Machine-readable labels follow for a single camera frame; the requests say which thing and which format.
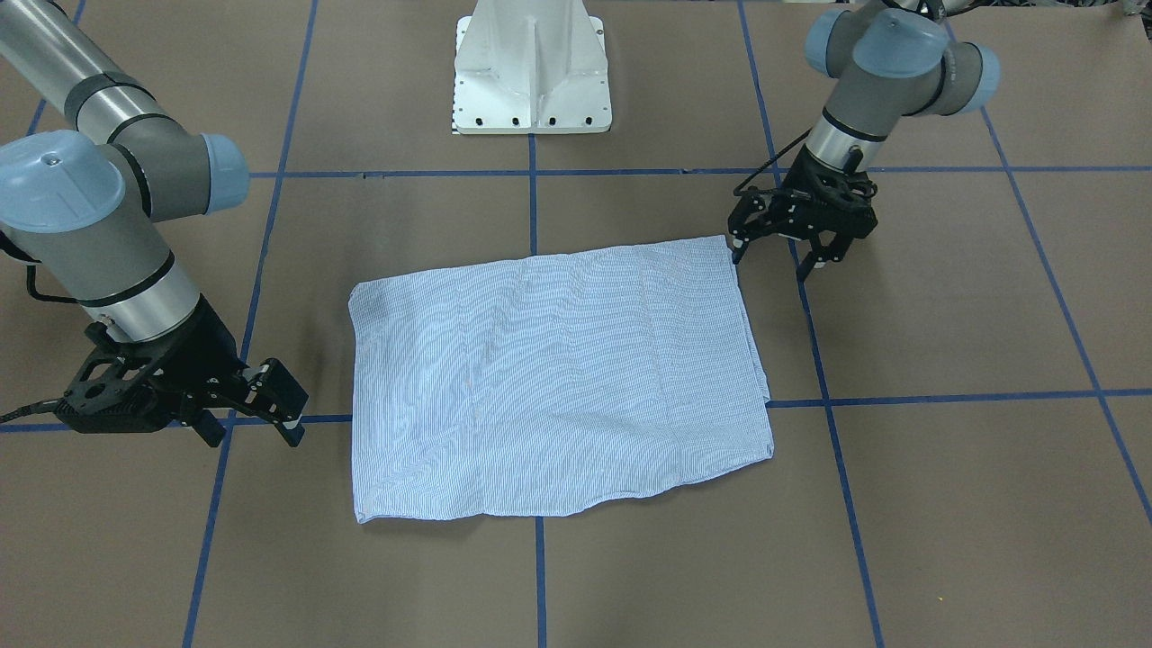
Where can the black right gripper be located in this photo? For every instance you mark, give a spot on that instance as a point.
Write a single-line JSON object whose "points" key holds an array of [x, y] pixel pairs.
{"points": [[202, 354]]}

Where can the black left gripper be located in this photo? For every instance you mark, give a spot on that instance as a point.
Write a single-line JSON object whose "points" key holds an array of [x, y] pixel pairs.
{"points": [[797, 191]]}

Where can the light blue striped shirt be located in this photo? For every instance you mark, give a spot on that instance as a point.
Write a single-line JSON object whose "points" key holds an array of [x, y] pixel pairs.
{"points": [[548, 385]]}

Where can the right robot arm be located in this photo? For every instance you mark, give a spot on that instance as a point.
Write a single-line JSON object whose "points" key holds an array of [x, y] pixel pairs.
{"points": [[84, 203]]}

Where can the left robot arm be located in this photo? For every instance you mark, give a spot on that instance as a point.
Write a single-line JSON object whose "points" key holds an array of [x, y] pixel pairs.
{"points": [[888, 60]]}

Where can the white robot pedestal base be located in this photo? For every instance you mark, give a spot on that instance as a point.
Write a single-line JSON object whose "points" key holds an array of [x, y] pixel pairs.
{"points": [[531, 67]]}

